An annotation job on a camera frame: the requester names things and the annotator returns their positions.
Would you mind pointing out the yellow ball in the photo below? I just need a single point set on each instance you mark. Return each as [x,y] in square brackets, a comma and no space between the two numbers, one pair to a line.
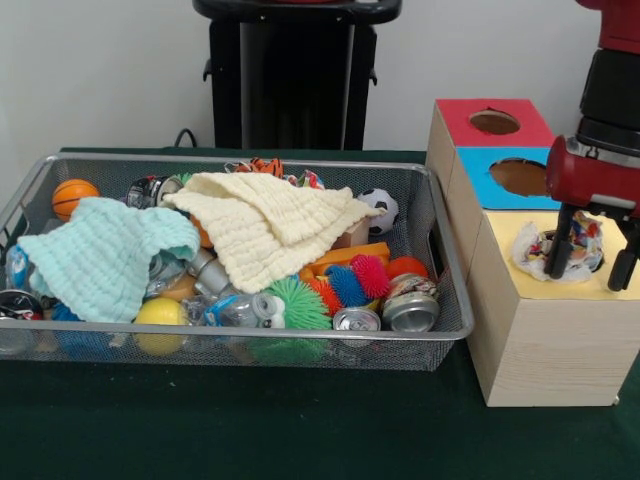
[162,315]

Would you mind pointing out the crushed silver can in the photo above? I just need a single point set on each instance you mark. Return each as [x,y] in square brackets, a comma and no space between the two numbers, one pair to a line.
[410,305]

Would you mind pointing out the small orange basketball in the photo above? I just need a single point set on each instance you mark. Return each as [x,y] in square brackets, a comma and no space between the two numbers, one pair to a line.
[72,197]

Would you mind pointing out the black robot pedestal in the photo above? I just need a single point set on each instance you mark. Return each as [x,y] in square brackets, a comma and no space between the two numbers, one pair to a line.
[300,85]

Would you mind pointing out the pink blue red spiky toy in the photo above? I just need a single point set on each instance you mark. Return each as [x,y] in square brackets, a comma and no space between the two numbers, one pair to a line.
[350,282]

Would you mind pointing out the small soccer ball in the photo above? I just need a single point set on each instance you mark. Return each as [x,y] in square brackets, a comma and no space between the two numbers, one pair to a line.
[380,210]

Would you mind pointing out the green spiky ball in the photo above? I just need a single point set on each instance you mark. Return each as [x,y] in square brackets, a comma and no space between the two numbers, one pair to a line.
[295,305]

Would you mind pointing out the wooden box with three holes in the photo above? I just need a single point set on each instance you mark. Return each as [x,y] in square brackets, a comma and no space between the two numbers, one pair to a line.
[550,350]

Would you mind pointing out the red ball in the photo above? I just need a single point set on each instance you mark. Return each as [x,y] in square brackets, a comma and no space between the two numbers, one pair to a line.
[407,267]

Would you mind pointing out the cream knitted cloth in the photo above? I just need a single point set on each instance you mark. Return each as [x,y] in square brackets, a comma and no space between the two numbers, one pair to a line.
[270,225]

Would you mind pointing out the silver mesh bin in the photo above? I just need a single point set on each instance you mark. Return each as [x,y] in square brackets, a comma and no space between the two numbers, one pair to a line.
[425,220]

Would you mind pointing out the orange toy block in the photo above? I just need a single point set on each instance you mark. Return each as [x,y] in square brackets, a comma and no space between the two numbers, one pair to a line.
[360,252]

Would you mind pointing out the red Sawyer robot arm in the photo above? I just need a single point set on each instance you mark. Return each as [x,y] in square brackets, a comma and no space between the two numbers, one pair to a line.
[615,85]

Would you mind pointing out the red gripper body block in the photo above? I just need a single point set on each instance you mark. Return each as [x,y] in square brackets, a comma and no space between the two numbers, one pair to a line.
[585,180]

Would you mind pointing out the tiger striped toy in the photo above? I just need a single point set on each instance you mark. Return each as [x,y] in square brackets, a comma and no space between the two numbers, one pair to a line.
[265,165]

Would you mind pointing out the colourful patterned white cloth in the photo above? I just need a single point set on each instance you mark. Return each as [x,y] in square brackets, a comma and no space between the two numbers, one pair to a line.
[530,250]

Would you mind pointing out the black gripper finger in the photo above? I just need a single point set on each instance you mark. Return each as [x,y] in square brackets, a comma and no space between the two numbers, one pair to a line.
[625,265]
[557,255]

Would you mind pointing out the dark green tablecloth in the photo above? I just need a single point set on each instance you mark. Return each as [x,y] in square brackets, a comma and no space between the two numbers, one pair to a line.
[250,425]

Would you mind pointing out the mint knitted cloth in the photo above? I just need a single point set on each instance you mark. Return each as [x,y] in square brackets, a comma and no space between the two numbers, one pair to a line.
[100,255]

